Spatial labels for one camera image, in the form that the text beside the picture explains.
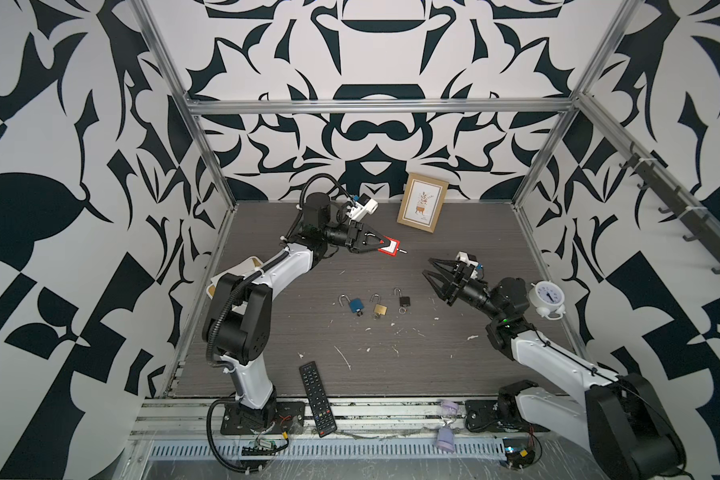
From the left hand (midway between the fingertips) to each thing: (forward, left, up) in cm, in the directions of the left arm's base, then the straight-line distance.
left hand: (392, 241), depth 72 cm
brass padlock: (-3, +2, -30) cm, 30 cm away
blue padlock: (-1, +9, -30) cm, 31 cm away
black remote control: (-29, +18, -28) cm, 44 cm away
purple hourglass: (-37, -11, -27) cm, 47 cm away
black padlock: (-1, -6, -29) cm, 30 cm away
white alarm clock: (-3, -49, -27) cm, 56 cm away
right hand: (-6, -9, -3) cm, 11 cm away
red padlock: (-2, 0, -1) cm, 2 cm away
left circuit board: (-36, +31, -29) cm, 56 cm away
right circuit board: (-40, -28, -30) cm, 58 cm away
